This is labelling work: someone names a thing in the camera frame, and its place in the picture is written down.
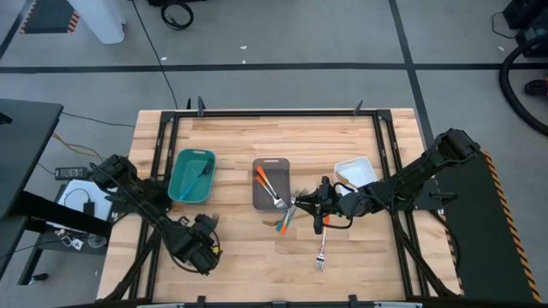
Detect coiled black cable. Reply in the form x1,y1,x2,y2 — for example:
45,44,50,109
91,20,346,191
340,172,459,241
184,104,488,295
159,1,195,32

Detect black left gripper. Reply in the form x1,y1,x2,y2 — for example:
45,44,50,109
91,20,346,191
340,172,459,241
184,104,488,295
188,213,223,275

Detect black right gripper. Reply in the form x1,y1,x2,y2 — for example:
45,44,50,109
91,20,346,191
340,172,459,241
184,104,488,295
294,175,359,235

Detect yellow floor cable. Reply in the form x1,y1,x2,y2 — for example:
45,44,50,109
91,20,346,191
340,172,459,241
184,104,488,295
51,131,106,162

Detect grey translucent plastic bin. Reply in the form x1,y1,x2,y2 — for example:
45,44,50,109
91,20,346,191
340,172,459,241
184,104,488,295
251,157,291,211

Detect thick black hose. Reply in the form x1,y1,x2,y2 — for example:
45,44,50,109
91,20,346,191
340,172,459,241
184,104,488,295
498,35,548,138

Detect black hazard-striped platform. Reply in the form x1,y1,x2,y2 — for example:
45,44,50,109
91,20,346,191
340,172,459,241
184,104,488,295
427,149,543,304

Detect white plastic bin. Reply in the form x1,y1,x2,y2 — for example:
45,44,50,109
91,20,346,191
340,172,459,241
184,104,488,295
333,157,380,200

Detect black aluminium table frame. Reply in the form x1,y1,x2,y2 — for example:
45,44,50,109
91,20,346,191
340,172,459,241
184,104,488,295
104,109,462,303

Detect black desk top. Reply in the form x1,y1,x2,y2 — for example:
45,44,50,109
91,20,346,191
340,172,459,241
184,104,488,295
0,98,64,220

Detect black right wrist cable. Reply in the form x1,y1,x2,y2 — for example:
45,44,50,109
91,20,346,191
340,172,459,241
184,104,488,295
325,181,360,231

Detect black equipment case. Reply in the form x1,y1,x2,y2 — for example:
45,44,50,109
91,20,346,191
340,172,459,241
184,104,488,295
501,0,548,59

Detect black power adapter brick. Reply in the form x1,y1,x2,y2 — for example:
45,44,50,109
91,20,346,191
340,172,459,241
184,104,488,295
54,166,89,181

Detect dark shoe-like object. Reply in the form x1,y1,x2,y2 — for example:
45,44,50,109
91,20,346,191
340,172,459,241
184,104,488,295
524,78,548,98

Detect black desk support beam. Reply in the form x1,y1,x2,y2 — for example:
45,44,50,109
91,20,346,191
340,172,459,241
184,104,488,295
0,190,113,286

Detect white paper sheet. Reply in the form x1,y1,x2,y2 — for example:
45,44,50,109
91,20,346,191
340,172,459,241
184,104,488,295
57,179,113,222

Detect clear round lid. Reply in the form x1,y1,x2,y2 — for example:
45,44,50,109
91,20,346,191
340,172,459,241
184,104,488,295
87,233,108,250

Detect white pillar base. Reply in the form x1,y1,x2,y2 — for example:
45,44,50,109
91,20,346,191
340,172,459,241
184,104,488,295
68,0,126,45

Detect long black floor cable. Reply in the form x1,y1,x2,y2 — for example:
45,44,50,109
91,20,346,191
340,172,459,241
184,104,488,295
130,0,180,110

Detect black hazard-striped floor mat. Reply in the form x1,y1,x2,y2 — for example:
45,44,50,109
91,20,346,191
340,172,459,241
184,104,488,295
19,0,81,35

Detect teal plastic bin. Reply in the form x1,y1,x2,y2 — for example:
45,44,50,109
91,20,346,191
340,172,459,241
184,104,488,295
166,148,217,204

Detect grey floor cable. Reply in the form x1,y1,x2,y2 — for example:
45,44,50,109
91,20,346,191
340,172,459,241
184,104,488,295
61,111,136,128

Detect white tagged cable bundle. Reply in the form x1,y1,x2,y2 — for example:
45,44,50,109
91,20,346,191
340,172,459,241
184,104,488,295
54,228,86,252

